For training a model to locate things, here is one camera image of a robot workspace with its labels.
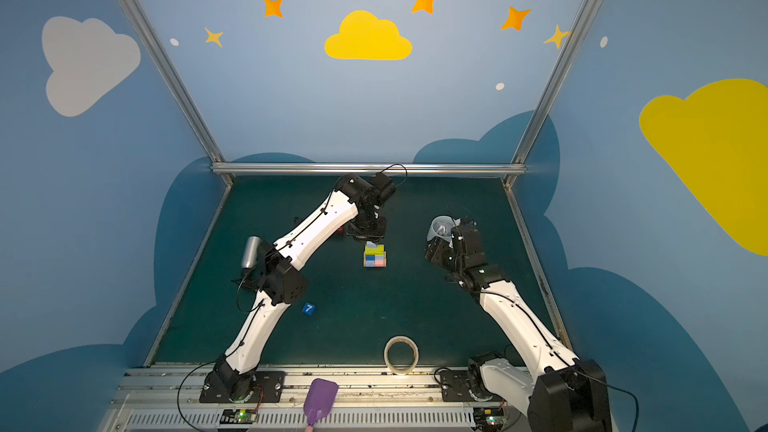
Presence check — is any lime green wooden block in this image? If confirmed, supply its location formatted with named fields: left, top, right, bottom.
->
left=364, top=243, right=386, bottom=255

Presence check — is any blue number seven cube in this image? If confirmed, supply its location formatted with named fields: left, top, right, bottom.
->
left=302, top=302, right=316, bottom=316

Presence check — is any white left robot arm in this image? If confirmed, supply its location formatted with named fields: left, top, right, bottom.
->
left=200, top=171, right=396, bottom=403

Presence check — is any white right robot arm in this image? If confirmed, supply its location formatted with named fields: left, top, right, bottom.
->
left=425, top=216, right=613, bottom=431

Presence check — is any translucent plastic mug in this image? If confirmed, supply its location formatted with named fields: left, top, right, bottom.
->
left=426, top=215, right=460, bottom=243

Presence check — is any roll of tape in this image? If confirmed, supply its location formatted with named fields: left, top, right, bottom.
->
left=383, top=335, right=420, bottom=376

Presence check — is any silver spray bottle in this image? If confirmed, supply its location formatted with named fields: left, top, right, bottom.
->
left=241, top=236, right=262, bottom=270

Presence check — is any purple plastic scoop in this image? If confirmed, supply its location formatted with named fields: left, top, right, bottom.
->
left=303, top=378, right=339, bottom=432

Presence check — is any right side frame rail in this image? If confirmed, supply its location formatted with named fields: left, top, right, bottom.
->
left=503, top=181, right=572, bottom=348

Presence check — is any aluminium back frame rail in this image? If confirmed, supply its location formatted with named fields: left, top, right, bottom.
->
left=211, top=162, right=526, bottom=177

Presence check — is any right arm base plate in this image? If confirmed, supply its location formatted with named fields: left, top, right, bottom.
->
left=434, top=368, right=503, bottom=403

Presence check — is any left side frame rail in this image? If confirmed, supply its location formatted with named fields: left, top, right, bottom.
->
left=125, top=179, right=231, bottom=367

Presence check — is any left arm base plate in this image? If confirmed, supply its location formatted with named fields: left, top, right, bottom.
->
left=199, top=371, right=285, bottom=404

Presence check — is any front aluminium rail bed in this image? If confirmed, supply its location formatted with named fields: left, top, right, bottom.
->
left=99, top=364, right=530, bottom=431

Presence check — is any aluminium right corner post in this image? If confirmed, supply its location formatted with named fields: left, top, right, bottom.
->
left=503, top=0, right=604, bottom=192

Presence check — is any aluminium corner post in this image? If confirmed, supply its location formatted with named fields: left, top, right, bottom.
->
left=117, top=0, right=225, bottom=165
left=503, top=0, right=604, bottom=192

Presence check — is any aluminium left corner post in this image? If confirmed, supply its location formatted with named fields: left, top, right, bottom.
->
left=117, top=0, right=225, bottom=165

